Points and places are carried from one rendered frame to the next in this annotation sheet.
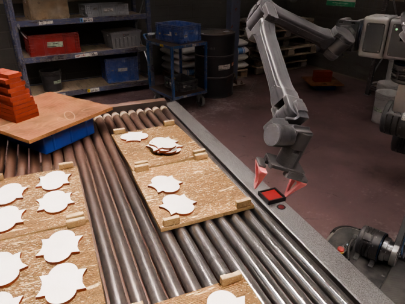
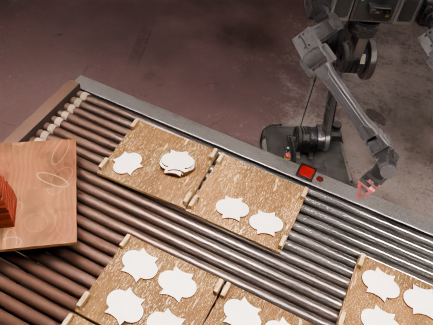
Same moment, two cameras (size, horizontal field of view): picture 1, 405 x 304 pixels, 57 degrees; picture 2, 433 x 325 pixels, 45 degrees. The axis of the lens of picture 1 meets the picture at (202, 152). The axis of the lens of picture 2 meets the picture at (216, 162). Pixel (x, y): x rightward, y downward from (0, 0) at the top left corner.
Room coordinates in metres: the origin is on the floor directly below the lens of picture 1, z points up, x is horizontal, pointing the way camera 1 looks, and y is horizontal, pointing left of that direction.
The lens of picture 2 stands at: (0.47, 1.13, 2.66)
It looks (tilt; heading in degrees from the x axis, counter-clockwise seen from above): 49 degrees down; 312
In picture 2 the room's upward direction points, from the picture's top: 8 degrees clockwise
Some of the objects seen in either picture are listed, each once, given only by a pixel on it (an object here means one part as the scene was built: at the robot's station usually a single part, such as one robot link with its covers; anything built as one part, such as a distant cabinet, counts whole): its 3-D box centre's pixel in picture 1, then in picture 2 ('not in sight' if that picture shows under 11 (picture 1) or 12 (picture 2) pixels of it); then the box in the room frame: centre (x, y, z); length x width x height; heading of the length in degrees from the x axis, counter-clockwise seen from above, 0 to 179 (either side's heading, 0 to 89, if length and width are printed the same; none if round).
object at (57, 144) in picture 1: (50, 128); not in sight; (1.73, 0.77, 0.97); 0.31 x 0.31 x 0.10; 58
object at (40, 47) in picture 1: (52, 41); not in sight; (5.20, 2.05, 0.78); 0.66 x 0.45 x 0.28; 120
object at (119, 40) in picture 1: (122, 37); not in sight; (5.66, 1.19, 0.76); 0.50 x 0.36 x 0.24; 126
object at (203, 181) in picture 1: (188, 188); (249, 200); (1.22, 0.05, 0.93); 0.41 x 0.35 x 0.02; 23
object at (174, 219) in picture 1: (171, 221); (282, 242); (0.99, 0.10, 0.95); 0.06 x 0.02 x 0.03; 113
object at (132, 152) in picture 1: (156, 145); (159, 162); (1.61, 0.22, 0.93); 0.41 x 0.35 x 0.02; 25
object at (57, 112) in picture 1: (41, 113); (8, 193); (1.77, 0.82, 1.03); 0.50 x 0.50 x 0.02; 58
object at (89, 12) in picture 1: (103, 9); not in sight; (5.55, 1.39, 1.16); 0.60 x 0.40 x 0.15; 123
